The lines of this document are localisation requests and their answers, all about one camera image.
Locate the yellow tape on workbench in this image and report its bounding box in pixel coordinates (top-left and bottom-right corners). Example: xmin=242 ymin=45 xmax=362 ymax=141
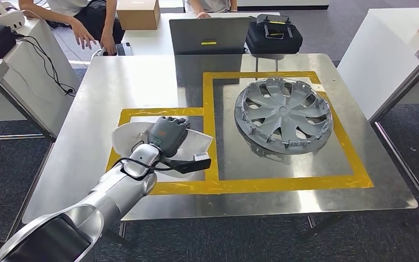
xmin=105 ymin=71 xmax=375 ymax=196

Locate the person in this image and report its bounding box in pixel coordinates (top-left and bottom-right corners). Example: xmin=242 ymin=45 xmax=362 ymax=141
xmin=17 ymin=0 xmax=125 ymax=56
xmin=184 ymin=0 xmax=238 ymax=19

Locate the steel workbench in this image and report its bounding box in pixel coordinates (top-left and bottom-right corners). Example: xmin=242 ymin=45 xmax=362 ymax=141
xmin=21 ymin=53 xmax=419 ymax=240

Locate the white VR headset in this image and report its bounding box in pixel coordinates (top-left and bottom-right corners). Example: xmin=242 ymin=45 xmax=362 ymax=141
xmin=0 ymin=0 xmax=26 ymax=31

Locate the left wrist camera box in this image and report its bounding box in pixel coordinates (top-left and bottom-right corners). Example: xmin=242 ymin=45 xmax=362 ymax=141
xmin=166 ymin=152 xmax=212 ymax=175

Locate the white plastic shell part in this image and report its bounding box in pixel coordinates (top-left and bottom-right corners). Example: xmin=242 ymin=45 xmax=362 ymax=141
xmin=111 ymin=120 xmax=214 ymax=179

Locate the grey laptop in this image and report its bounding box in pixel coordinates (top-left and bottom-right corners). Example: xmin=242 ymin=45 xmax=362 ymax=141
xmin=169 ymin=16 xmax=254 ymax=56

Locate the black carry case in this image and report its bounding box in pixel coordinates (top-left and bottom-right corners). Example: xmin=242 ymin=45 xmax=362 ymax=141
xmin=246 ymin=14 xmax=303 ymax=55

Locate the grey wheel hubcap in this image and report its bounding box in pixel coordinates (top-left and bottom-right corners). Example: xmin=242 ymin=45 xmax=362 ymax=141
xmin=234 ymin=76 xmax=334 ymax=156

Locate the black desk device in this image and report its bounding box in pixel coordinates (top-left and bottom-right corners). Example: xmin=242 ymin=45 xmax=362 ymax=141
xmin=93 ymin=42 xmax=134 ymax=57

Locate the black gadget with yellow label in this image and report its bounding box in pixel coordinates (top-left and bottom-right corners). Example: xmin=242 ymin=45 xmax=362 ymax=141
xmin=255 ymin=14 xmax=292 ymax=40

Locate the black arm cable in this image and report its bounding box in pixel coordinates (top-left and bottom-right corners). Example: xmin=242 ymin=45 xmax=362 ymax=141
xmin=113 ymin=157 xmax=176 ymax=182

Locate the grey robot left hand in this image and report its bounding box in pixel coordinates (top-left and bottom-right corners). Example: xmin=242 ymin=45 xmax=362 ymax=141
xmin=147 ymin=115 xmax=191 ymax=159

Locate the thin black cable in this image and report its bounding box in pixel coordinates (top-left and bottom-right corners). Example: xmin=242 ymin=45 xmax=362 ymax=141
xmin=12 ymin=31 xmax=77 ymax=98

